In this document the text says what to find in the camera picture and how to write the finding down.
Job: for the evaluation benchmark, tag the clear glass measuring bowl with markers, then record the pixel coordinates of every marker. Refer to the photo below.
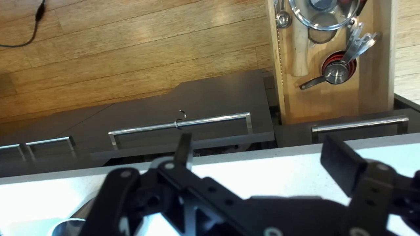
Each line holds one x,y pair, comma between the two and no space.
305,20

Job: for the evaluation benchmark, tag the open wooden drawer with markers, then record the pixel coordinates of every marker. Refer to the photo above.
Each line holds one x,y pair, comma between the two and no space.
302,100

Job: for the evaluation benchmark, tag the dark sink base cabinet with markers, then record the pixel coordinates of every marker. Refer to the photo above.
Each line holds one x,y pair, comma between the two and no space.
47,125

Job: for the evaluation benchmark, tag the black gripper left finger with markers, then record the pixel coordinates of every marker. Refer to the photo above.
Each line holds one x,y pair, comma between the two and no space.
183,151

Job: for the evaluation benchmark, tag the red measuring cup set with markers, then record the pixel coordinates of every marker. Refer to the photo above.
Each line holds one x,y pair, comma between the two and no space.
328,59

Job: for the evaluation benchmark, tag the small steel spoon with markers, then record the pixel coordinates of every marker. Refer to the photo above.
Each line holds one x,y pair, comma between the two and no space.
283,19

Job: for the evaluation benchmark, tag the steel measuring spoon bunch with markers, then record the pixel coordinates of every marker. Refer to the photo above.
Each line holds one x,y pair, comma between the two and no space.
358,44

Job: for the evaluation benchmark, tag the steel cooking pot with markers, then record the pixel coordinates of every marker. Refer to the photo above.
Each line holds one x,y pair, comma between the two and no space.
67,228

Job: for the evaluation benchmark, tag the steel measuring cup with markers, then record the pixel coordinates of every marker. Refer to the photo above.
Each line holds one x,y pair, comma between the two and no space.
336,74

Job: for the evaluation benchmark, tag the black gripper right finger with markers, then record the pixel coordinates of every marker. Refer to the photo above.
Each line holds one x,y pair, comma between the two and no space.
341,159

